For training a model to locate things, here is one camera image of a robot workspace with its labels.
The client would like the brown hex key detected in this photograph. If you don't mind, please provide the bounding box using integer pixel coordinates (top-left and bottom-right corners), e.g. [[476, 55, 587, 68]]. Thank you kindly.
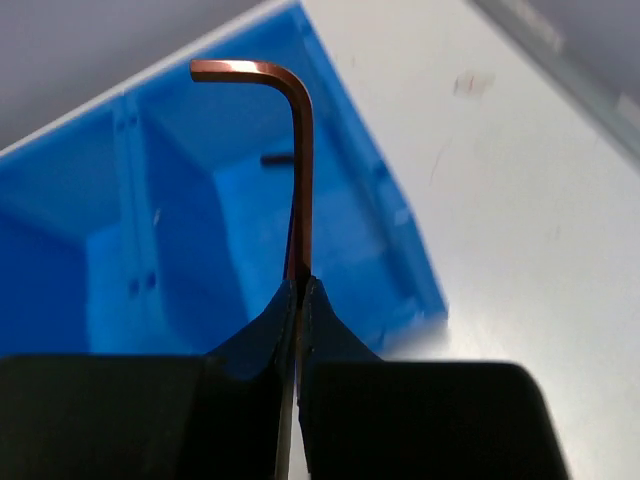
[[189, 59, 315, 361]]

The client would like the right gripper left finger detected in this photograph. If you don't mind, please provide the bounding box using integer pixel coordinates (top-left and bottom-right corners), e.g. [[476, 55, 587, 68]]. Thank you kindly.
[[1, 281, 297, 479]]

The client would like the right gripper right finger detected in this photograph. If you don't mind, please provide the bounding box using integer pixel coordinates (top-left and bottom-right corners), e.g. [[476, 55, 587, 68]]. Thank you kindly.
[[299, 278, 569, 479]]

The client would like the blue plastic compartment bin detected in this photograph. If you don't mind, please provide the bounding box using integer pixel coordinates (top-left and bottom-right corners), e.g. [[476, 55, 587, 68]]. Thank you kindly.
[[1, 4, 447, 354]]

